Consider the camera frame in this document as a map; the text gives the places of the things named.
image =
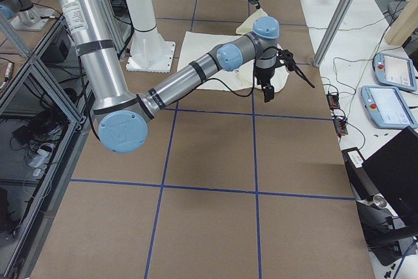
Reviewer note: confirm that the far teach pendant tablet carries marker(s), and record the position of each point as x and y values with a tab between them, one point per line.
395	71

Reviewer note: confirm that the near teach pendant tablet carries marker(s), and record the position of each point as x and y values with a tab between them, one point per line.
387	108

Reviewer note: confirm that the cream long-sleeve cat shirt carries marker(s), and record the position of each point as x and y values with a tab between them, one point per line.
238	74

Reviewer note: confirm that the aluminium frame post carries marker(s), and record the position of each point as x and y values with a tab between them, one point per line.
331	31

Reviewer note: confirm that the teach pendant tablet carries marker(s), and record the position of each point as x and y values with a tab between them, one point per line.
387	108
395	71

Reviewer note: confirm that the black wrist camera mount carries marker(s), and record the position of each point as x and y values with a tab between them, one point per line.
284	58

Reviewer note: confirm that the white central pillar mount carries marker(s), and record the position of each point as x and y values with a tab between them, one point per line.
149	51

